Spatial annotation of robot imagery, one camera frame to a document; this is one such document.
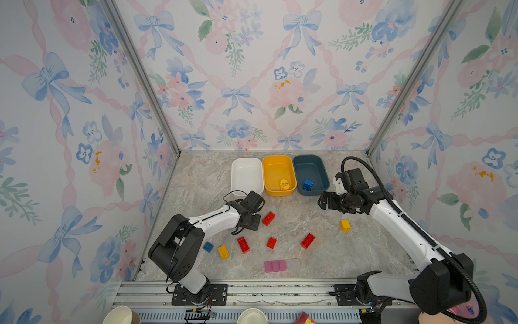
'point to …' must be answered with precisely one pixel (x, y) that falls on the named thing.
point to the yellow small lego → (344, 225)
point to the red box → (304, 318)
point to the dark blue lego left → (208, 247)
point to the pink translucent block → (293, 264)
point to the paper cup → (122, 314)
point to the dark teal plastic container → (311, 177)
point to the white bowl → (252, 316)
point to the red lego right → (307, 241)
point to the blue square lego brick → (307, 180)
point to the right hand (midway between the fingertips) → (327, 202)
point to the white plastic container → (247, 175)
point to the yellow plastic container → (276, 168)
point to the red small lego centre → (271, 242)
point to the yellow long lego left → (223, 252)
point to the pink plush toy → (467, 310)
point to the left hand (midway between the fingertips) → (253, 220)
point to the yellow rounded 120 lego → (284, 185)
